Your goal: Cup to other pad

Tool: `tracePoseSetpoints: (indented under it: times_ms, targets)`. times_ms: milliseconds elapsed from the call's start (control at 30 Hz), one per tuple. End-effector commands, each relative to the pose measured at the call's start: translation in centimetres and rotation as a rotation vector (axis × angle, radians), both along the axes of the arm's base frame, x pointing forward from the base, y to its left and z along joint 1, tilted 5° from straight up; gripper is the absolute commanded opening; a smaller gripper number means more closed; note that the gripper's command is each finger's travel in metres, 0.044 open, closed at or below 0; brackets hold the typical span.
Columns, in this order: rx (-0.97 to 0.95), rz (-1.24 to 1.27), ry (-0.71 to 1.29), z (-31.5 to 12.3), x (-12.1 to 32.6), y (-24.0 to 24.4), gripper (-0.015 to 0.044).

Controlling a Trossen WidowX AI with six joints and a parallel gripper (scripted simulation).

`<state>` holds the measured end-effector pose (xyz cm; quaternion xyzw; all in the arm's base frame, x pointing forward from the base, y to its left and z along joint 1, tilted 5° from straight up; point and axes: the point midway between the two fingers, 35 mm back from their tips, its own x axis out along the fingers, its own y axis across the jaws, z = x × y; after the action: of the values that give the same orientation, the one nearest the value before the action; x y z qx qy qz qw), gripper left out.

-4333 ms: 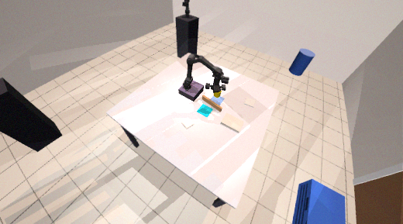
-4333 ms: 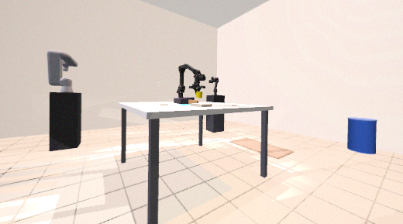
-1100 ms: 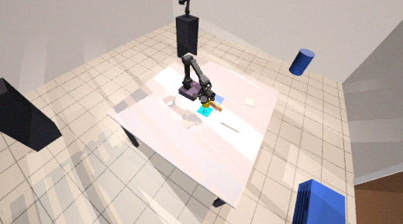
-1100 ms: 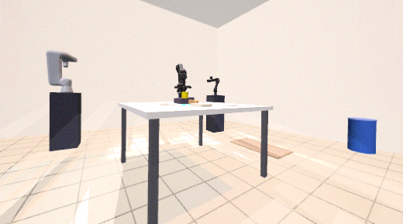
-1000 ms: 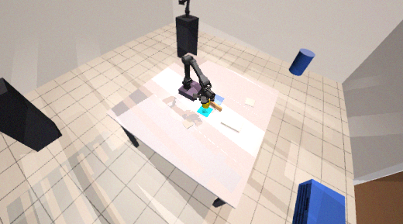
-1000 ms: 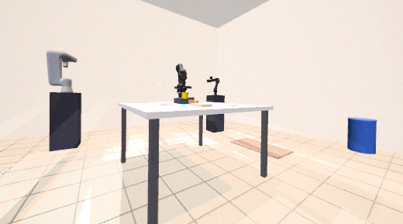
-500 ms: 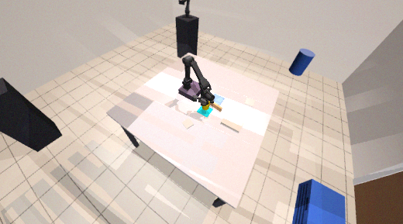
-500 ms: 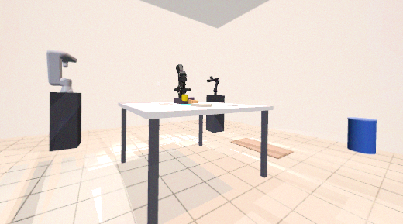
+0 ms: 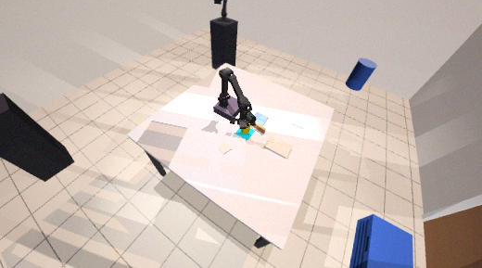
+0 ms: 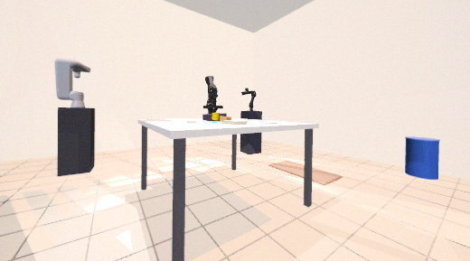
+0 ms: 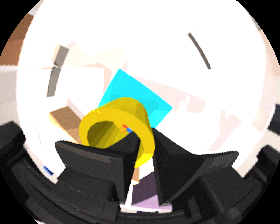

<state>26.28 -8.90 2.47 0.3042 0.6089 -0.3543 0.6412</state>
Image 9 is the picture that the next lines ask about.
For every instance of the yellow cup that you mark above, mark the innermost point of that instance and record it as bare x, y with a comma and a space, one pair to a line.
245, 131

